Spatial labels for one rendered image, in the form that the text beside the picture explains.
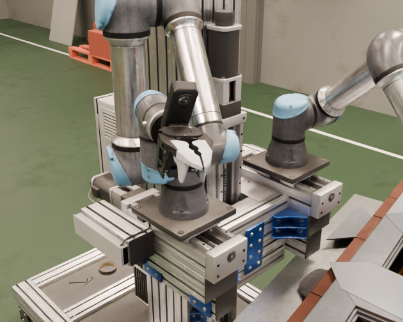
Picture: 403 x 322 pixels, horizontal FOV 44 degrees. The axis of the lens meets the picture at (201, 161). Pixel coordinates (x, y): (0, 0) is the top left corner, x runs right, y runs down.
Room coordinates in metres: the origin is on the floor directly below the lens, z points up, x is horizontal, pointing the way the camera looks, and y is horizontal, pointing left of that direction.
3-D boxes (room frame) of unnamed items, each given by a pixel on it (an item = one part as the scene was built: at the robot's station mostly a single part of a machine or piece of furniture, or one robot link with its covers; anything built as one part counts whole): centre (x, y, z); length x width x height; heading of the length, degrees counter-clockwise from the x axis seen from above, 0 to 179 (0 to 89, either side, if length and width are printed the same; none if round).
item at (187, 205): (1.28, 0.05, 1.09); 0.15 x 0.15 x 0.10
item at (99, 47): (7.67, 1.33, 0.25); 1.36 x 0.93 x 0.51; 44
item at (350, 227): (1.72, -0.64, 0.70); 0.39 x 0.12 x 0.04; 144
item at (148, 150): (1.00, 0.08, 1.33); 0.11 x 0.08 x 0.11; 108
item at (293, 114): (1.63, -0.31, 1.20); 0.13 x 0.12 x 0.14; 123
